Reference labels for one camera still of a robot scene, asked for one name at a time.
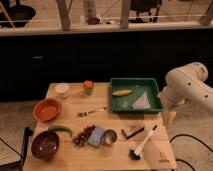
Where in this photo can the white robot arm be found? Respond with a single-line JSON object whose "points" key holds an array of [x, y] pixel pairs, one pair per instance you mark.
{"points": [[185, 83]]}

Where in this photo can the brown wooden block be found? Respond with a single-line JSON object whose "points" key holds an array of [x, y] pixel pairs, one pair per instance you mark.
{"points": [[132, 130]]}

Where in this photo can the small metal cup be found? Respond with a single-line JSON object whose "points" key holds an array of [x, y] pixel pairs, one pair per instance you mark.
{"points": [[110, 137]]}

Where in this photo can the orange topped small cup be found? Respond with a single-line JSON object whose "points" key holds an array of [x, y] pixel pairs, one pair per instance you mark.
{"points": [[88, 87]]}

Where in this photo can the white cloth piece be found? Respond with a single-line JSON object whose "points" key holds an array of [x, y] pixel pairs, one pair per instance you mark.
{"points": [[142, 102]]}

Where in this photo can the white handled black brush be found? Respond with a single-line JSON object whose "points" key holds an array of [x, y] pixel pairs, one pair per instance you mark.
{"points": [[135, 153]]}

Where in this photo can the yellow corn cob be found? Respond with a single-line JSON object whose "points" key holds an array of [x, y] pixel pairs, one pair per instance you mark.
{"points": [[119, 93]]}

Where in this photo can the blue sponge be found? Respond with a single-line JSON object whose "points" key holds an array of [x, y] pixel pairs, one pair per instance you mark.
{"points": [[96, 137]]}

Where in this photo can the silver metal fork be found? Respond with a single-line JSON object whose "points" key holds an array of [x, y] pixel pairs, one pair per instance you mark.
{"points": [[82, 114]]}

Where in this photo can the white round container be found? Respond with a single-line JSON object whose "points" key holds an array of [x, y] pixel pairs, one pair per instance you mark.
{"points": [[62, 90]]}

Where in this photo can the bunch of red grapes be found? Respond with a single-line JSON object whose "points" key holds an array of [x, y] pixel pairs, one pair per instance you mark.
{"points": [[81, 138]]}

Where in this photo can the orange bowl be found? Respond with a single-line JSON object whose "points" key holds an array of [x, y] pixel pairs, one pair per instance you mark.
{"points": [[47, 109]]}

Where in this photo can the dark purple bowl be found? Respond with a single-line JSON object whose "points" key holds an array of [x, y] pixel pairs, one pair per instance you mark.
{"points": [[45, 145]]}

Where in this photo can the green chili pepper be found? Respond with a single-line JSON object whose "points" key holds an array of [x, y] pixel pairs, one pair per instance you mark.
{"points": [[60, 128]]}

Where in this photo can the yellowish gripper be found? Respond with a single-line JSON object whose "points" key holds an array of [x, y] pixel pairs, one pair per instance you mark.
{"points": [[168, 117]]}

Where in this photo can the green plastic tray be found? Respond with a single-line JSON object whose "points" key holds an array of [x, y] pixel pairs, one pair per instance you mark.
{"points": [[138, 86]]}

